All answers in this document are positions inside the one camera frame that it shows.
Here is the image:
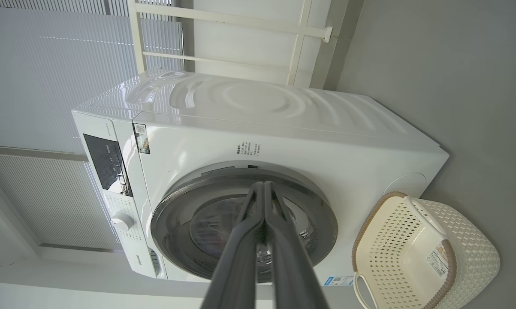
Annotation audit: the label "white washing machine control dial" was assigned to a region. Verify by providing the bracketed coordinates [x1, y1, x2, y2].
[110, 211, 136, 231]

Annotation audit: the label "white metal rack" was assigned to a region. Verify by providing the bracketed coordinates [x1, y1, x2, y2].
[127, 0, 334, 86]

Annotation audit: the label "black washer display panel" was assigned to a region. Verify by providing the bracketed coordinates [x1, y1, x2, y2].
[83, 133, 133, 197]

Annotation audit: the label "cream perforated laundry basket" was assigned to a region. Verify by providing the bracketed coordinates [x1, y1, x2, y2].
[352, 191, 501, 309]

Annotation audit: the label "white printed product label card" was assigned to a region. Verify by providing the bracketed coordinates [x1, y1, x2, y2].
[426, 248, 450, 278]

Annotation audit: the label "QR code sticker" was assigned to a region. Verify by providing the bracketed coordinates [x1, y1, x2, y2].
[133, 123, 151, 155]

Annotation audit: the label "white window blinds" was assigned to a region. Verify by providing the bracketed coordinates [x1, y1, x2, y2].
[0, 0, 184, 252]

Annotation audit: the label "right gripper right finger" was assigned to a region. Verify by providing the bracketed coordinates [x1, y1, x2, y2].
[265, 181, 330, 309]

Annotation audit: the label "round black glass washer door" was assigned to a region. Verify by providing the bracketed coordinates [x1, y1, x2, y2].
[151, 167, 339, 284]

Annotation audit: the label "white front-load washing machine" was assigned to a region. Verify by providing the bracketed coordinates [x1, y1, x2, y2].
[71, 69, 450, 285]

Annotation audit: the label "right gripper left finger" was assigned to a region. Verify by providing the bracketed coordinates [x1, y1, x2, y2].
[200, 182, 266, 309]

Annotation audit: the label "round white filter cover panel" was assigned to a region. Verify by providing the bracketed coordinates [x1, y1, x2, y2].
[382, 172, 428, 199]

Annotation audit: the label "blue energy label sticker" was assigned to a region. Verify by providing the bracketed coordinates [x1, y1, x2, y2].
[324, 276, 354, 287]

